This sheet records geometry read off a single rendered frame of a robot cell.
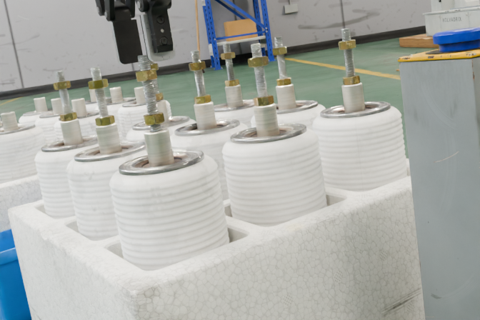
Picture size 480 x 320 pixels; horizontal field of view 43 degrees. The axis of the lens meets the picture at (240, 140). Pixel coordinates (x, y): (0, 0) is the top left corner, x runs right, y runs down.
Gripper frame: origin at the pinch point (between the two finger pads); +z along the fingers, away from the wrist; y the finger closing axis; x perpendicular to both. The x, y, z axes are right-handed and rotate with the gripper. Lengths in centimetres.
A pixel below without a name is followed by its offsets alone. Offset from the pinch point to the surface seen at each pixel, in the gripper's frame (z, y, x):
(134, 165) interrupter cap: 10.0, -1.6, -2.1
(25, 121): 11, -77, 4
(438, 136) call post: 10.4, 15.9, 16.6
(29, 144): 13, -50, -1
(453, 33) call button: 2.7, 16.6, 18.4
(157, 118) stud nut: 6.2, 0.4, 0.0
